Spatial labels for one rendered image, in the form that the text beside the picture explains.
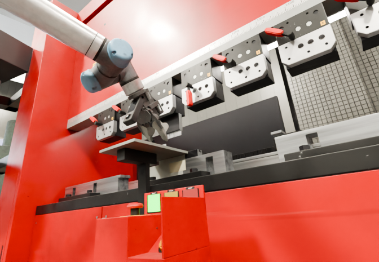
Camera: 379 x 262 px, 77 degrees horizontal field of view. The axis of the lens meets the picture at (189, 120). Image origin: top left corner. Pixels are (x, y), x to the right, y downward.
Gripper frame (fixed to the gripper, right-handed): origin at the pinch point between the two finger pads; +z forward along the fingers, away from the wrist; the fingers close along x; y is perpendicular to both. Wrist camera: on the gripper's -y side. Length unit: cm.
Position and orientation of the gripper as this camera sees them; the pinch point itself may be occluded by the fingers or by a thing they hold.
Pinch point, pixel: (158, 141)
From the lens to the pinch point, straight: 92.9
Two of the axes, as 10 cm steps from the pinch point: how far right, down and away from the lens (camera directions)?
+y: 4.2, -4.0, 8.1
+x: -7.9, 2.8, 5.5
